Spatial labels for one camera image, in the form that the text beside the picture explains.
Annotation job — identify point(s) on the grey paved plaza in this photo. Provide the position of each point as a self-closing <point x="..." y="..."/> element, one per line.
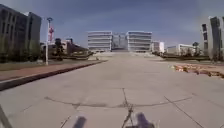
<point x="133" y="76"/>

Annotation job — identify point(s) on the white wide building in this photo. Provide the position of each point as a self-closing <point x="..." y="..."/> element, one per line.
<point x="100" y="41"/>

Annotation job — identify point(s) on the dark tree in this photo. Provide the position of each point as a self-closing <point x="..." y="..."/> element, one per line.
<point x="59" y="49"/>

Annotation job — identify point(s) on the robot's own part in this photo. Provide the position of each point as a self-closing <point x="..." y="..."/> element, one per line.
<point x="142" y="121"/>
<point x="79" y="122"/>

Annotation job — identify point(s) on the low white building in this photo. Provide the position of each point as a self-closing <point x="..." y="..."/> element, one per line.
<point x="178" y="49"/>

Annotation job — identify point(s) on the red banner sign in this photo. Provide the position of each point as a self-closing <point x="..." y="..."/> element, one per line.
<point x="51" y="34"/>

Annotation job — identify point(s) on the white lamp pole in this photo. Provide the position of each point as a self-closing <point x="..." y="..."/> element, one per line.
<point x="47" y="43"/>

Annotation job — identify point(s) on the dark kerb strip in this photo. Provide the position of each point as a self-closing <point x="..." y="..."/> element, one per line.
<point x="40" y="76"/>

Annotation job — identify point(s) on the reddish brick path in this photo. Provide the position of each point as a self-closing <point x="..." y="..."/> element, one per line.
<point x="36" y="70"/>

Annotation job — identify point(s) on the grass strip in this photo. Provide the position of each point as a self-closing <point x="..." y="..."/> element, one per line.
<point x="30" y="65"/>

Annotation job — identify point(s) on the dark grey building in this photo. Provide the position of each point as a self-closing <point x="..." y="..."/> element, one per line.
<point x="16" y="33"/>

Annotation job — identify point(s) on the tall striped building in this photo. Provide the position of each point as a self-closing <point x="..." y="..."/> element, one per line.
<point x="213" y="36"/>

